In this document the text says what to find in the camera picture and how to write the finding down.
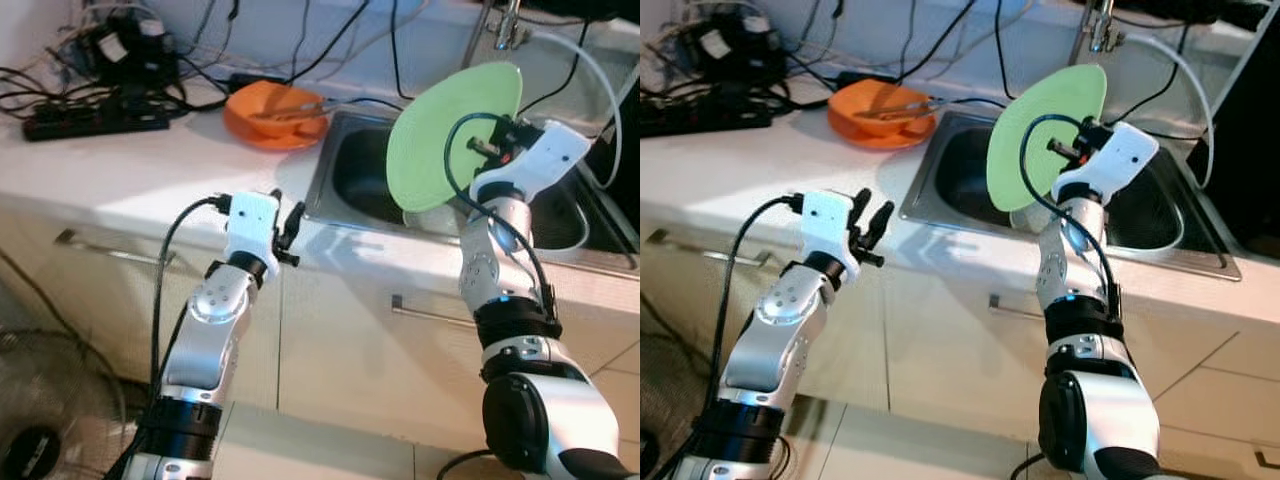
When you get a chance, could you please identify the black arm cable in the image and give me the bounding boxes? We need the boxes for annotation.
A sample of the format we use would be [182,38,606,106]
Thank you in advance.
[443,112,557,323]
[1018,113,1122,323]
[665,195,807,479]
[118,197,234,479]

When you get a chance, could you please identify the metal faucet pipe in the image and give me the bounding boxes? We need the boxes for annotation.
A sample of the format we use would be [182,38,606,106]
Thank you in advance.
[465,0,504,69]
[1068,0,1101,68]

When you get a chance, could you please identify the metal cabinet handle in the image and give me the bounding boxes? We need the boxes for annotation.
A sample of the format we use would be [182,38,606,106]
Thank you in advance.
[988,293,1052,322]
[645,228,802,264]
[390,293,482,327]
[55,228,217,267]

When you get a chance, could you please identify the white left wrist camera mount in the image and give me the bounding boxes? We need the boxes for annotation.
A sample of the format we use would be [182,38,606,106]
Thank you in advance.
[800,190,862,282]
[225,192,282,277]

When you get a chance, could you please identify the metal tap valve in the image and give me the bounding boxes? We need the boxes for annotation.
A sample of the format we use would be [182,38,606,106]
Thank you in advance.
[1090,4,1127,54]
[490,0,532,52]

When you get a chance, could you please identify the black appliance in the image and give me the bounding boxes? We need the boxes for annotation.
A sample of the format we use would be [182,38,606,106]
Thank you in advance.
[1190,30,1280,252]
[590,70,641,237]

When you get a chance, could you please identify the white water hose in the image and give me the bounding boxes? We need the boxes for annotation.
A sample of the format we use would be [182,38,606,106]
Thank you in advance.
[1120,35,1217,187]
[525,30,624,192]

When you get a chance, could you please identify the black power strip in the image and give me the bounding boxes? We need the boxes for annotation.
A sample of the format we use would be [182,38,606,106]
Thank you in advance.
[640,95,771,139]
[22,100,171,142]

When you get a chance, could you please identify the silver metal tongs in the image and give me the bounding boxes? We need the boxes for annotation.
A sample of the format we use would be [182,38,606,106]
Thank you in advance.
[855,98,947,122]
[250,98,351,123]

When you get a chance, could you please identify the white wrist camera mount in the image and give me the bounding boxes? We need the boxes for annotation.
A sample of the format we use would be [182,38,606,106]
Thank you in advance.
[800,190,862,282]
[472,120,591,207]
[1058,122,1161,207]
[225,192,282,277]

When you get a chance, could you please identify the orange plastic bowl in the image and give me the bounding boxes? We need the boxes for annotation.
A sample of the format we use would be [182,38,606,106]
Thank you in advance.
[222,80,331,151]
[827,80,939,151]

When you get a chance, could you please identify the black charger box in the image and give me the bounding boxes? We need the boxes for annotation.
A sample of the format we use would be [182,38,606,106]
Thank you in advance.
[85,20,181,92]
[690,20,787,92]

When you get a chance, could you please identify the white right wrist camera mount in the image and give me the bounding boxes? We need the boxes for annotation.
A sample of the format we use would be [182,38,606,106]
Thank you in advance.
[1058,122,1161,207]
[472,120,591,207]

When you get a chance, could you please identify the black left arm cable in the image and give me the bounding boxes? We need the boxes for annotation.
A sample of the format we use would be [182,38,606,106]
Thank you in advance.
[665,195,807,479]
[118,197,234,479]

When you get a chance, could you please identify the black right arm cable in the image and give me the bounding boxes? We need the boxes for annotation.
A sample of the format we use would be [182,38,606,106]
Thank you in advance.
[1018,113,1122,323]
[443,112,557,323]

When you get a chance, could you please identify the light green plate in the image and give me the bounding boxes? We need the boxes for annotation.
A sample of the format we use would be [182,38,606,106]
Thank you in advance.
[387,62,523,213]
[985,63,1109,213]

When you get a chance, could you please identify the white kitchen cabinet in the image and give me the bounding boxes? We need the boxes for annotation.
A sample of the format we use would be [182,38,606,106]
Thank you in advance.
[0,195,641,453]
[640,200,1280,463]

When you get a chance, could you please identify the stainless steel sink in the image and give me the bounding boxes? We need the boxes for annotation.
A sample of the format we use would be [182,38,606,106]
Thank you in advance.
[900,110,1242,282]
[305,110,641,277]

